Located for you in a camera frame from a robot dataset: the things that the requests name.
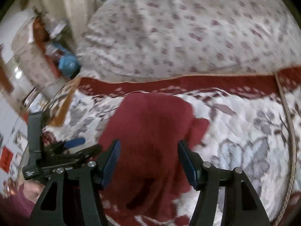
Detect floral duvet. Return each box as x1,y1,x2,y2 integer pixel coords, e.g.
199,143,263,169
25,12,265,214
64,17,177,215
77,0,300,82

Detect red white fleece blanket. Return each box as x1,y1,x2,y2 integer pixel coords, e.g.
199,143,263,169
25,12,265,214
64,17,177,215
43,66,300,225

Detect person's left hand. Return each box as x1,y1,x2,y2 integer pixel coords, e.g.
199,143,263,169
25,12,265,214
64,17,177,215
23,181,45,204

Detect blue plastic bag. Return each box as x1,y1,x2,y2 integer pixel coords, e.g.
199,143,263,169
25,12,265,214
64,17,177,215
55,43,81,79

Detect dark red sweater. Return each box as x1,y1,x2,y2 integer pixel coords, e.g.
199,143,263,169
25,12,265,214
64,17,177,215
99,93,209,225

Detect red paper on wall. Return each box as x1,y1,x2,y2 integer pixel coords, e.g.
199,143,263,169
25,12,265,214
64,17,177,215
0,146,14,173

